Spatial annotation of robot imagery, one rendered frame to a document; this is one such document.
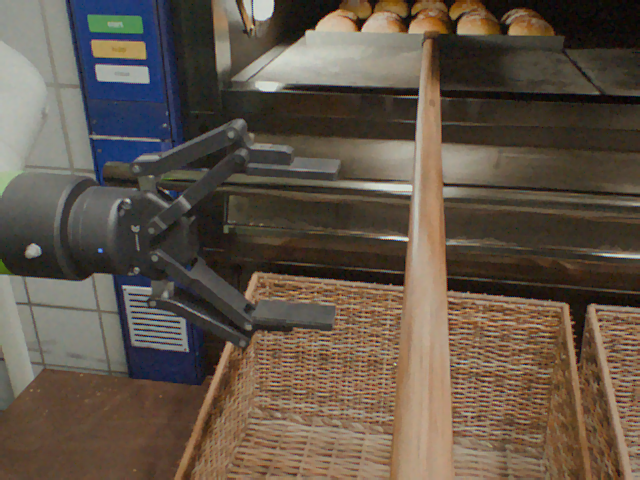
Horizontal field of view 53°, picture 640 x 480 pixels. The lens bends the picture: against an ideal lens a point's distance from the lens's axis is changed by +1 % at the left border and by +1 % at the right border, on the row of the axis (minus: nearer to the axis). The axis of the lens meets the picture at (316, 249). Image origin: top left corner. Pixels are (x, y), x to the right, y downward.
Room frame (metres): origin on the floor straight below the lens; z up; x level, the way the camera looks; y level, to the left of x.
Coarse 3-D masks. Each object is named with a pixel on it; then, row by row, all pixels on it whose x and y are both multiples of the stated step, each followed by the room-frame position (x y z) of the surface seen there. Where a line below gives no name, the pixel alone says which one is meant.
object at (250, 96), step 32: (224, 96) 1.06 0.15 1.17; (256, 96) 1.05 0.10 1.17; (288, 96) 1.04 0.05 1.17; (320, 96) 1.03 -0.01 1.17; (352, 96) 1.02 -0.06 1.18; (384, 96) 1.01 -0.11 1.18; (416, 96) 1.01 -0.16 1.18; (448, 96) 1.00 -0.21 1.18; (480, 96) 1.00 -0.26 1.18; (512, 96) 1.00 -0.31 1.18; (544, 96) 1.00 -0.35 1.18; (576, 96) 1.00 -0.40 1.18; (608, 96) 1.00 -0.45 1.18; (608, 128) 0.95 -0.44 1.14
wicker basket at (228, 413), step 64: (512, 320) 0.92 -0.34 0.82; (320, 384) 0.94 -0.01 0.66; (512, 384) 0.89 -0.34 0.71; (576, 384) 0.76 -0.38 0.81; (192, 448) 0.68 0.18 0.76; (256, 448) 0.86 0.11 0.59; (320, 448) 0.86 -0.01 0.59; (384, 448) 0.85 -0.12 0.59; (512, 448) 0.86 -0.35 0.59; (576, 448) 0.68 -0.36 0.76
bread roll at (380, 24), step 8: (376, 16) 1.51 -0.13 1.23; (384, 16) 1.50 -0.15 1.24; (368, 24) 1.49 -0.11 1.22; (376, 24) 1.48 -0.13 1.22; (384, 24) 1.48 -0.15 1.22; (392, 24) 1.48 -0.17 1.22; (400, 24) 1.49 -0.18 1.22; (368, 32) 1.49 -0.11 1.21; (376, 32) 1.48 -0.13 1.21; (384, 32) 1.47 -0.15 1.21; (392, 32) 1.47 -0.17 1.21
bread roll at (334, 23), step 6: (330, 18) 1.51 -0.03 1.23; (336, 18) 1.51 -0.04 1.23; (342, 18) 1.50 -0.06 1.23; (348, 18) 1.51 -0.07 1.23; (318, 24) 1.52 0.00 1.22; (324, 24) 1.50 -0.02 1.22; (330, 24) 1.50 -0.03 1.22; (336, 24) 1.50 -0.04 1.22; (342, 24) 1.49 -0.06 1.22; (348, 24) 1.50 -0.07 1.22; (354, 24) 1.50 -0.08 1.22; (324, 30) 1.50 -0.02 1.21; (330, 30) 1.49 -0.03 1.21; (336, 30) 1.49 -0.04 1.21; (342, 30) 1.49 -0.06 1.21; (348, 30) 1.49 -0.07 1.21; (354, 30) 1.50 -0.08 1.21
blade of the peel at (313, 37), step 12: (408, 24) 1.76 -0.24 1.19; (312, 36) 1.49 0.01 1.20; (324, 36) 1.48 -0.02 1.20; (336, 36) 1.48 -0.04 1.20; (348, 36) 1.48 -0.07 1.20; (360, 36) 1.47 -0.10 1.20; (372, 36) 1.47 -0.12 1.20; (384, 36) 1.46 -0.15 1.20; (396, 36) 1.46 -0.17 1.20; (408, 36) 1.45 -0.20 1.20; (420, 36) 1.45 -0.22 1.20; (444, 36) 1.44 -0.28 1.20; (456, 36) 1.44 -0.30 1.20; (468, 36) 1.43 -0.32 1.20; (480, 36) 1.43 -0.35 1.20; (492, 36) 1.43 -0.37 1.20; (504, 36) 1.42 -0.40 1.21; (516, 36) 1.42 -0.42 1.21; (528, 36) 1.42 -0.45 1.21; (540, 36) 1.41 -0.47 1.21; (552, 36) 1.41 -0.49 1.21; (564, 36) 1.40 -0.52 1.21; (516, 48) 1.42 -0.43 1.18; (528, 48) 1.41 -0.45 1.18; (540, 48) 1.41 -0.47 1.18; (552, 48) 1.41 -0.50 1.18
